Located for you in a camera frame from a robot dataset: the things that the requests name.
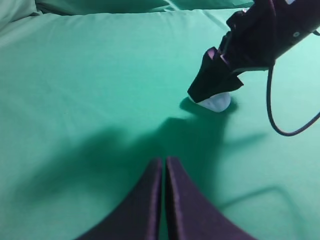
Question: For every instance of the green backdrop cloth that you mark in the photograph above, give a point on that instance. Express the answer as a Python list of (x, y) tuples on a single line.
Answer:
[(15, 10)]

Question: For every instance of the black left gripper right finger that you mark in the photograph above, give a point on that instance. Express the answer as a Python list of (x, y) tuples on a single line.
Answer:
[(189, 215)]

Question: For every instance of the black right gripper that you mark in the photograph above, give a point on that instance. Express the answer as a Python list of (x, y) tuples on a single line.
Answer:
[(257, 37)]

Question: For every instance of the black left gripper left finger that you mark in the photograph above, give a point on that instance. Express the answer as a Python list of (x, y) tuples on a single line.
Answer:
[(138, 216)]

